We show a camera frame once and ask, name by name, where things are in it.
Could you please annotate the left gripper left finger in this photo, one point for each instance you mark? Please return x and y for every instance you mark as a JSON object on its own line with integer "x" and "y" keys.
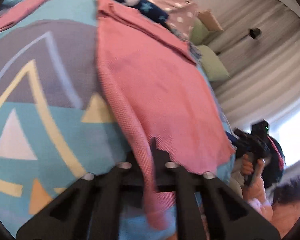
{"x": 89, "y": 208}

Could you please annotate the person's right hand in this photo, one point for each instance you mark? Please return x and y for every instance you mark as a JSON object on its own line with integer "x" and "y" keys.
{"x": 255, "y": 194}

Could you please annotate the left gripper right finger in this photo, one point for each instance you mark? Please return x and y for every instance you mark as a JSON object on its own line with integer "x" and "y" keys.
{"x": 206, "y": 207}

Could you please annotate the beige cushion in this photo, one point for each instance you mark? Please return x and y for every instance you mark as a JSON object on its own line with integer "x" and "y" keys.
{"x": 209, "y": 20}

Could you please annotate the green pillow near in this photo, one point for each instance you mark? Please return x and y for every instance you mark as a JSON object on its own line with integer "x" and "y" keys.
{"x": 211, "y": 65}

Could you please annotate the black floor lamp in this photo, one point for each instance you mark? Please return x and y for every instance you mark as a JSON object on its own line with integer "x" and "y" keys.
{"x": 252, "y": 33}

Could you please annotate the grey striped curtain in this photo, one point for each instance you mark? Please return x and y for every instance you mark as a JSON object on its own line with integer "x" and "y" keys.
{"x": 264, "y": 73}

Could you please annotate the green pillow far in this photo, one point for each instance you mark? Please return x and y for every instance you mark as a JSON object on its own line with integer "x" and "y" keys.
{"x": 199, "y": 32}

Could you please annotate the navy star fleece blanket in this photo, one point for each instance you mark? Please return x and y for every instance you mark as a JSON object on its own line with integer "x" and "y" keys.
{"x": 148, "y": 9}

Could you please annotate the turquoise grey patterned duvet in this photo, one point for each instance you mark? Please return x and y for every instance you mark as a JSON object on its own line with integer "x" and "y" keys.
{"x": 55, "y": 122}

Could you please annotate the folded blue floral garment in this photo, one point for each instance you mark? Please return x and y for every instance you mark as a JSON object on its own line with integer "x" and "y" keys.
{"x": 194, "y": 51}

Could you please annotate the green pillow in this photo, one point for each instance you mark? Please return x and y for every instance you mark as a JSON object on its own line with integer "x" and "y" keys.
{"x": 211, "y": 65}
{"x": 199, "y": 32}

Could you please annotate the pink knit shirt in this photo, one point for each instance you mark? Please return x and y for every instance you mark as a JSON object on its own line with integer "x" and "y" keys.
{"x": 156, "y": 92}

